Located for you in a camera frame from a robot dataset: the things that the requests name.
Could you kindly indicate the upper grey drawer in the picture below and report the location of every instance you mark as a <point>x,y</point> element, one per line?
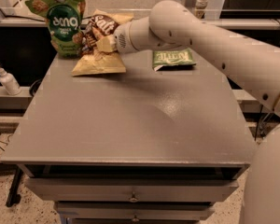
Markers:
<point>131,190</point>

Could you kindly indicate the green kettle chip bag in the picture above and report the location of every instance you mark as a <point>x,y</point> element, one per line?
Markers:
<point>172,58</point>

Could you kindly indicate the lower grey drawer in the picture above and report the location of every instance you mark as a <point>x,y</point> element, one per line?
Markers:
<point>134,211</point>

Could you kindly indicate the grey drawer cabinet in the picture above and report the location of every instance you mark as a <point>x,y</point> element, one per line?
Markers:
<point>142,124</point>

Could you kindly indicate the white pump bottle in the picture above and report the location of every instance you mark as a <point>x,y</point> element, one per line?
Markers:
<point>9,82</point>

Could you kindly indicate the brown sea salt chip bag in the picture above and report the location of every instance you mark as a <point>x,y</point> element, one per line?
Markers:
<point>94,61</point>

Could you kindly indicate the grey drawer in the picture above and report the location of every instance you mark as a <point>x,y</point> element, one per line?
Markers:
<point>131,190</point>
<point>134,211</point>

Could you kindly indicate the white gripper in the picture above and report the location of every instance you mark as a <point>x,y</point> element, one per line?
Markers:
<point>121,38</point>

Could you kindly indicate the green rice chip bag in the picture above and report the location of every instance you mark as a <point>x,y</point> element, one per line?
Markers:
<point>63,18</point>

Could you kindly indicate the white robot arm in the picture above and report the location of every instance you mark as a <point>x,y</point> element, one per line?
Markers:
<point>252,65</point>

